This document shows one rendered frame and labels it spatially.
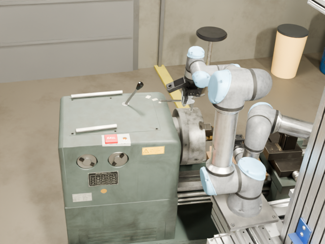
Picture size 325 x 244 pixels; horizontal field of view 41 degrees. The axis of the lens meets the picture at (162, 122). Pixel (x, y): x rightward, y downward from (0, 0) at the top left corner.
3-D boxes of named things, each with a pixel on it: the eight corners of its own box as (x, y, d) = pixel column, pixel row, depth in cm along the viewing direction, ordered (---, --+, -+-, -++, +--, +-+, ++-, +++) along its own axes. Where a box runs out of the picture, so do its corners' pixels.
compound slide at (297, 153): (267, 160, 246) (269, 153, 243) (260, 149, 254) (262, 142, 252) (301, 158, 250) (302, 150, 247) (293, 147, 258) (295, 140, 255)
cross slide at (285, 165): (279, 177, 241) (280, 171, 239) (253, 132, 276) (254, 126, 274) (309, 175, 244) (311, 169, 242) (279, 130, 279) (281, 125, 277)
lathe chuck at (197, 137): (187, 175, 235) (190, 121, 222) (176, 148, 263) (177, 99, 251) (203, 174, 236) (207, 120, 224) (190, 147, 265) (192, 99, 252)
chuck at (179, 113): (181, 175, 234) (183, 122, 222) (170, 148, 263) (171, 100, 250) (187, 175, 235) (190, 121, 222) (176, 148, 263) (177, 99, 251)
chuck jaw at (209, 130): (194, 138, 240) (199, 130, 229) (193, 129, 242) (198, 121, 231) (214, 136, 242) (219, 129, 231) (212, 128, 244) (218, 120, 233)
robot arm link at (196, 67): (220, 75, 189) (214, 58, 196) (196, 76, 186) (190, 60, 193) (217, 88, 194) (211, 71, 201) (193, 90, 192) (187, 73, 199)
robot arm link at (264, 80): (286, 68, 153) (235, 58, 200) (257, 70, 151) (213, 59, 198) (285, 100, 155) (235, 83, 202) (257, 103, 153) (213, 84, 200)
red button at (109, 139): (105, 145, 205) (105, 142, 204) (104, 138, 210) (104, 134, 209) (118, 144, 206) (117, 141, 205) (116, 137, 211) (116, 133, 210)
